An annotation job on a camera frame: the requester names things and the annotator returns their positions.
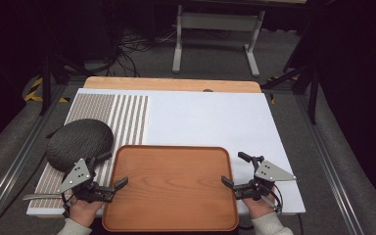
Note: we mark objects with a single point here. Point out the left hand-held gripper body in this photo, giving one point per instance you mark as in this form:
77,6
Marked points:
78,175

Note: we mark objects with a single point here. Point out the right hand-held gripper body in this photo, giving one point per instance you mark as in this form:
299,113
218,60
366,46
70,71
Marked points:
269,172

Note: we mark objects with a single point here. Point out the brown wooden tray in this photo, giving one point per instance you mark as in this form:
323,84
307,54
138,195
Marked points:
170,189

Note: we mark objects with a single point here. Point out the person's left hand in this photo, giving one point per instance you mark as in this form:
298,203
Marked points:
84,212

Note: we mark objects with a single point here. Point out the person's right hand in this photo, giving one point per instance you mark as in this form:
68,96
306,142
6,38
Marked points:
258,208

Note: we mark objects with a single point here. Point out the striped beige placemat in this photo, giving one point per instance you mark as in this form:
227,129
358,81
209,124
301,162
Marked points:
91,106

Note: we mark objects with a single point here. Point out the white board sheet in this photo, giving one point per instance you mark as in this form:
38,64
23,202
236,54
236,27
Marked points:
209,120

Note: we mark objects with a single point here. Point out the black tripod stand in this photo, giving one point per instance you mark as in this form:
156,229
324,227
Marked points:
47,84
306,81

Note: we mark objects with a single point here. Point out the yellow black hazard tape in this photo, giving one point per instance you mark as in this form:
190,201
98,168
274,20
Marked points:
34,91

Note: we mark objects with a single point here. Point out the aluminium floor rail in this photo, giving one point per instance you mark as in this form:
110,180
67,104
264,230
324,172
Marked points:
11,169
326,163

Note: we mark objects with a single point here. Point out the white metal desk frame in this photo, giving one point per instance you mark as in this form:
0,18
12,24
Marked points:
220,21

